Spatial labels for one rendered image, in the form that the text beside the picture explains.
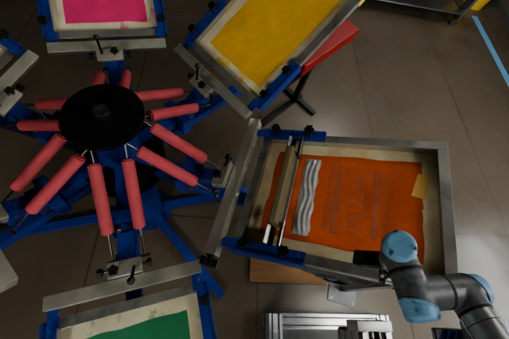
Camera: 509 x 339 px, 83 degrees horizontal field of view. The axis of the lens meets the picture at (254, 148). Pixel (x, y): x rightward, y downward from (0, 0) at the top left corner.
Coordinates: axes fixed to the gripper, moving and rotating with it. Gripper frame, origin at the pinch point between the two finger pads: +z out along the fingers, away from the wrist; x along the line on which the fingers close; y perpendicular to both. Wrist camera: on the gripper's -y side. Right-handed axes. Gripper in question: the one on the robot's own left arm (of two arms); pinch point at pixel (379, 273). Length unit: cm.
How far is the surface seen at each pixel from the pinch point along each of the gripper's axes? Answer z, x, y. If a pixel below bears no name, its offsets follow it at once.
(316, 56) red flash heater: 11, 124, -41
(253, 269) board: 112, 8, -81
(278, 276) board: 121, 9, -64
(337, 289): 143, 13, -22
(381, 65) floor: 155, 279, -1
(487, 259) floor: 204, 77, 98
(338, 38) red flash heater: 16, 147, -31
